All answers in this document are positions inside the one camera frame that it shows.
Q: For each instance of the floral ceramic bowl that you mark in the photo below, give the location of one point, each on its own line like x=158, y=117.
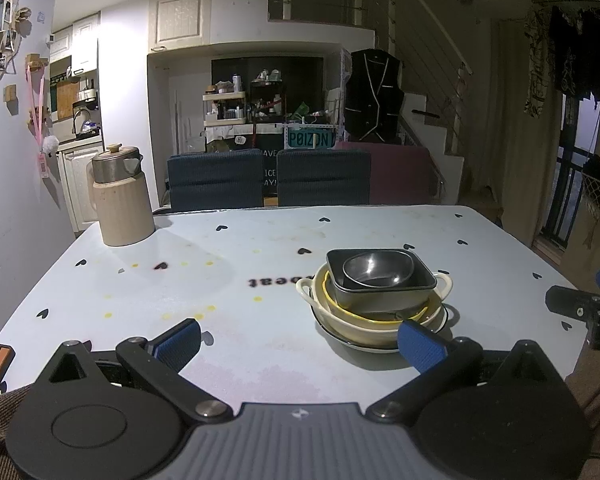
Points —
x=328, y=295

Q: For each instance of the oval steel bowl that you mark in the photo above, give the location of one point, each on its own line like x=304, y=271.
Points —
x=380, y=267

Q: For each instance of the black vest with white trim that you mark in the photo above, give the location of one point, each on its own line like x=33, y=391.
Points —
x=372, y=95

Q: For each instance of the white shelf cart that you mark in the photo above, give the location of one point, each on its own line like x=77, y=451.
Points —
x=223, y=121

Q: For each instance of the person's left leg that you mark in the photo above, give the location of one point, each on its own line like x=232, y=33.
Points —
x=0, y=435

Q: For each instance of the staircase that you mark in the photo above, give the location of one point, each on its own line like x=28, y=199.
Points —
x=450, y=180

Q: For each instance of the stair railing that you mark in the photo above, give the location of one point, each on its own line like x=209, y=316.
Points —
x=459, y=110

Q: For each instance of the dark balcony door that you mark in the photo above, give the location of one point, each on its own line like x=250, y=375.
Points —
x=562, y=200

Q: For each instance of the white lower kitchen cabinets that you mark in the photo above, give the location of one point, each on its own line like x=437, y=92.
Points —
x=77, y=185

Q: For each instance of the white kitchen cabinets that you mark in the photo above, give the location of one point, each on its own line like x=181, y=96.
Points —
x=85, y=42
x=77, y=185

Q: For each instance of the dark storage rack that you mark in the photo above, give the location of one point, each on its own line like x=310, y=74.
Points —
x=267, y=105

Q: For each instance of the white upper kitchen cabinets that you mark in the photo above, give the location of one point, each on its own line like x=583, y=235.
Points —
x=85, y=42

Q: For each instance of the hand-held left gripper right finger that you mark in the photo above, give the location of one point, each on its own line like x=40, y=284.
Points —
x=420, y=347

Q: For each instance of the beige thermos jug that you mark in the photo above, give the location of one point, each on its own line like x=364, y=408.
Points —
x=125, y=210

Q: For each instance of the teal plate sign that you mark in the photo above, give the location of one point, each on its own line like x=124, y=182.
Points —
x=310, y=140

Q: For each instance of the navy dining chair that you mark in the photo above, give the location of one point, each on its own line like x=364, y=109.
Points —
x=215, y=180
x=325, y=177

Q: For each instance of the rectangular steel container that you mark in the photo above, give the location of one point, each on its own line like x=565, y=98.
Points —
x=380, y=300

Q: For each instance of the beige curtain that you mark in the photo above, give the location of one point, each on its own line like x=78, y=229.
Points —
x=525, y=170

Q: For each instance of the patterned hanging cloth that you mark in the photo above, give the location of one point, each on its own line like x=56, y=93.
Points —
x=537, y=75

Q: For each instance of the white overhead cabinet door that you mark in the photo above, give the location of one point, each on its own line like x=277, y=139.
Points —
x=180, y=17

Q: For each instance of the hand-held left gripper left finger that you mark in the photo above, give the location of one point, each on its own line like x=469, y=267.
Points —
x=177, y=342

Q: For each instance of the pink ribbon with white pompom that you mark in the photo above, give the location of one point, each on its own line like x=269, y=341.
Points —
x=50, y=144

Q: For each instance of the white plate with dark rim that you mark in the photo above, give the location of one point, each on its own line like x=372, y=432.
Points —
x=360, y=344

